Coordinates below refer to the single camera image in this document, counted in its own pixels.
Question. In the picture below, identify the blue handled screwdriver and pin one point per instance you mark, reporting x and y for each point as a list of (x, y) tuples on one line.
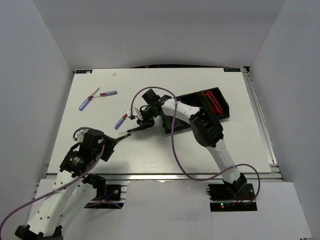
[(105, 94), (87, 101), (120, 122)]

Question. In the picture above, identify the blue table label left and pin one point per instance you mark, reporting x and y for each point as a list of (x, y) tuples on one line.
[(83, 71)]

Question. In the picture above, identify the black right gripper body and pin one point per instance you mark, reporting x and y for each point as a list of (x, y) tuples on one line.
[(148, 116)]

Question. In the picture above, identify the blue table label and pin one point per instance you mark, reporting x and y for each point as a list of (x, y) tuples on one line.
[(231, 70), (83, 71)]

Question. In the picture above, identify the red folding knife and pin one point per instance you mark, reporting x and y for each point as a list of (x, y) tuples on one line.
[(213, 102)]

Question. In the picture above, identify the black green precision screwdriver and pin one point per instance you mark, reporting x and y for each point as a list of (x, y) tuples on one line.
[(132, 130), (124, 136)]

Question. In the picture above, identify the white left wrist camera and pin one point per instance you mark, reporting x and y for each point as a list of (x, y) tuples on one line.
[(76, 133)]

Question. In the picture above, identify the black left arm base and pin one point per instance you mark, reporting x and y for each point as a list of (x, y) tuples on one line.
[(112, 196)]

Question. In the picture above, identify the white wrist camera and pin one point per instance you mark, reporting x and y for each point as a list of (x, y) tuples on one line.
[(134, 113), (76, 133)]

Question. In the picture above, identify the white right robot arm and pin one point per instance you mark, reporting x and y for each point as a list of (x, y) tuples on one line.
[(206, 128)]

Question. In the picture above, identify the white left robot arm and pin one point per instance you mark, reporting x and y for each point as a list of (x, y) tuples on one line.
[(73, 187)]

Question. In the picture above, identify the blue table label right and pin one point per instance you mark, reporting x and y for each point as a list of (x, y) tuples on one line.
[(231, 70)]

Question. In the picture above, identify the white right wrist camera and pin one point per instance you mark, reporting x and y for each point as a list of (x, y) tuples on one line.
[(134, 113)]

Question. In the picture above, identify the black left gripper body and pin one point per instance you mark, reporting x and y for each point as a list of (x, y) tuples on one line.
[(109, 143)]

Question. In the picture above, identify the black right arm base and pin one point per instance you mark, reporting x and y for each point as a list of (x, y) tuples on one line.
[(223, 199)]

